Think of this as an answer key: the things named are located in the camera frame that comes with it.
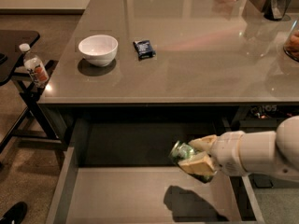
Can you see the dark blue snack packet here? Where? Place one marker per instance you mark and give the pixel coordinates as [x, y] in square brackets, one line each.
[144, 49]

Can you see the green soda can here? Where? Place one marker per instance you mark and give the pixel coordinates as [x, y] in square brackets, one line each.
[181, 152]

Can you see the clear plastic water bottle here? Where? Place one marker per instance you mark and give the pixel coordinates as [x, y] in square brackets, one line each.
[34, 66]

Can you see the black shoe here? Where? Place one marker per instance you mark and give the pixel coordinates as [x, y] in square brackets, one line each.
[14, 215]

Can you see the white bowl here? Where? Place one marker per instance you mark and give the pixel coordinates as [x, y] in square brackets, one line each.
[99, 50]

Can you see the dark jug on counter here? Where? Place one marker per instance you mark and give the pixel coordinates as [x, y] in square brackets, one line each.
[276, 9]

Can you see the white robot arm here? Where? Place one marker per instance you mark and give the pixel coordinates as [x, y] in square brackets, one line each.
[274, 153]

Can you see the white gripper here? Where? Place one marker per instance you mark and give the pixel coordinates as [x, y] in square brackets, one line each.
[228, 153]

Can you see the closed dark lower drawers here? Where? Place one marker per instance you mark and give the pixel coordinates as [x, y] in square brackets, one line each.
[261, 118]

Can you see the black side table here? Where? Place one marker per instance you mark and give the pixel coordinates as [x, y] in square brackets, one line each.
[29, 92]

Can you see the open grey top drawer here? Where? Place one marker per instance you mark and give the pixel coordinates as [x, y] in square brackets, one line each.
[120, 173]

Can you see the glass bowl with food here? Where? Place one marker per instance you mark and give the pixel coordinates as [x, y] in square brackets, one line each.
[291, 45]

